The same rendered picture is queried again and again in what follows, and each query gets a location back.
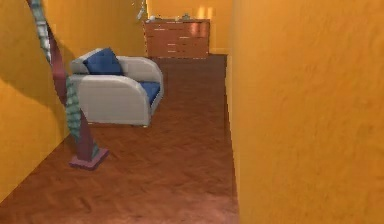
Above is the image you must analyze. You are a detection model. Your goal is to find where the brown chest of drawers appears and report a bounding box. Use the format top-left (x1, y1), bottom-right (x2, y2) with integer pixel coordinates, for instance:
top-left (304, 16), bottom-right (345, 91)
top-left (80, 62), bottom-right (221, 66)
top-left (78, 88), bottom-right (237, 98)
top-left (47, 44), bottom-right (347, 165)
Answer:
top-left (143, 18), bottom-right (211, 60)

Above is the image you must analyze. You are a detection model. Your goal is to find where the white armchair blue seat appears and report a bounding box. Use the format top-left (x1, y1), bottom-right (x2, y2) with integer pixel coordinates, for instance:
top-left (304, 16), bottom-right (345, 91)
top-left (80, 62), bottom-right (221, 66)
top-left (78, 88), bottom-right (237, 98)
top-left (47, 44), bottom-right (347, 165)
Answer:
top-left (68, 47), bottom-right (165, 127)

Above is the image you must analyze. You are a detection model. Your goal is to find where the blue cushion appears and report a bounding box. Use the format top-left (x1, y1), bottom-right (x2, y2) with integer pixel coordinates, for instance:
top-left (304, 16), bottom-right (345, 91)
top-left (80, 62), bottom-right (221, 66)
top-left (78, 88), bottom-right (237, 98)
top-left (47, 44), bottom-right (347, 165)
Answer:
top-left (82, 47), bottom-right (124, 76)

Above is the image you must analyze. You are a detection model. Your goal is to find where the maroon and green twisted sculpture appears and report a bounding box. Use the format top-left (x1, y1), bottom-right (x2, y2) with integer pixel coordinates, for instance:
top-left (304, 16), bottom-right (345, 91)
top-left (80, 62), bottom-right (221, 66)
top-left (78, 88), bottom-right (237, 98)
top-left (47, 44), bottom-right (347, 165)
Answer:
top-left (26, 0), bottom-right (110, 171)

